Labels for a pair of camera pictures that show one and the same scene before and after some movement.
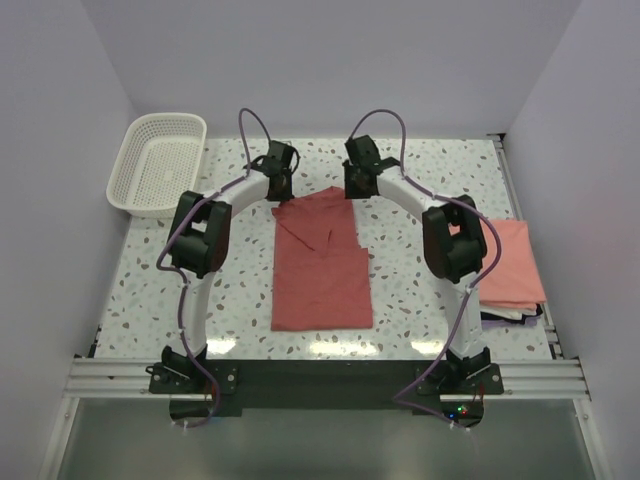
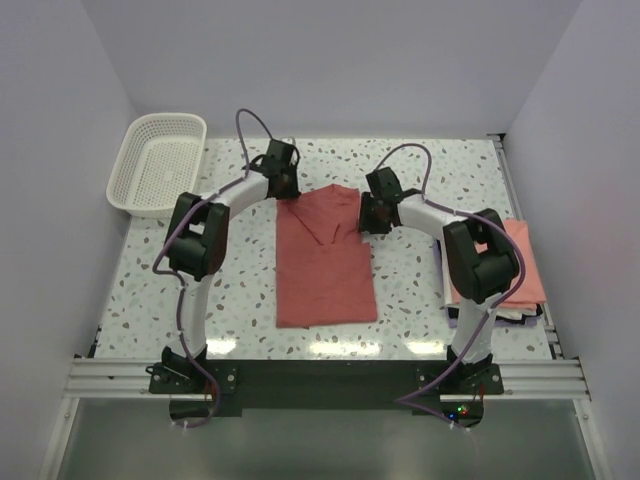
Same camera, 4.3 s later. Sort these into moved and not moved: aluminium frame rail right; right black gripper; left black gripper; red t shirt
Moved: right black gripper
Not moved: aluminium frame rail right; red t shirt; left black gripper
